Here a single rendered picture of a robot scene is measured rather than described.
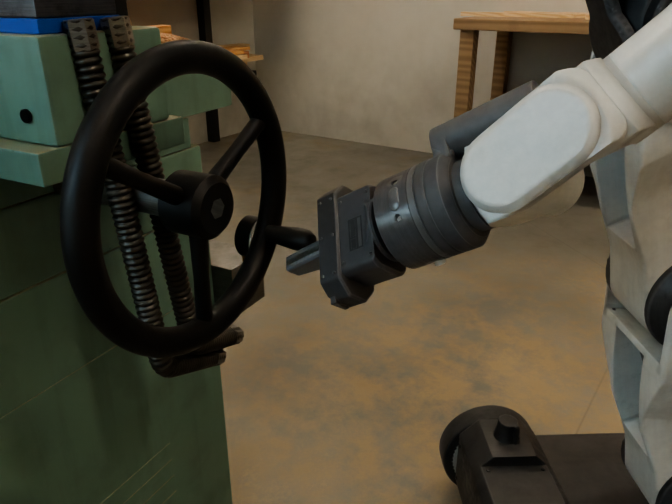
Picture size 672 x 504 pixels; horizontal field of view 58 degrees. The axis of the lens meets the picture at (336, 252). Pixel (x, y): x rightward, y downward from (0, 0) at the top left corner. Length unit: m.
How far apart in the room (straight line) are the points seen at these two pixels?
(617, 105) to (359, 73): 3.79
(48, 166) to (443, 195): 0.33
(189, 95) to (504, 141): 0.48
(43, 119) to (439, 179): 0.33
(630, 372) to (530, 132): 0.66
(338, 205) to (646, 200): 0.40
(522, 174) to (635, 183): 0.34
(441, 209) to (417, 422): 1.13
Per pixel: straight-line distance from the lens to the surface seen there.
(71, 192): 0.48
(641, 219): 0.83
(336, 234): 0.58
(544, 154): 0.46
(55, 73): 0.57
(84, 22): 0.57
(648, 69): 0.48
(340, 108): 4.34
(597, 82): 0.47
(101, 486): 0.88
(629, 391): 1.09
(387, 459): 1.49
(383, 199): 0.53
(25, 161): 0.58
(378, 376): 1.74
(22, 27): 0.59
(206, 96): 0.86
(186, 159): 0.84
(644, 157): 0.77
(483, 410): 1.33
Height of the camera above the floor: 1.00
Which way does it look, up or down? 24 degrees down
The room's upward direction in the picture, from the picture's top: straight up
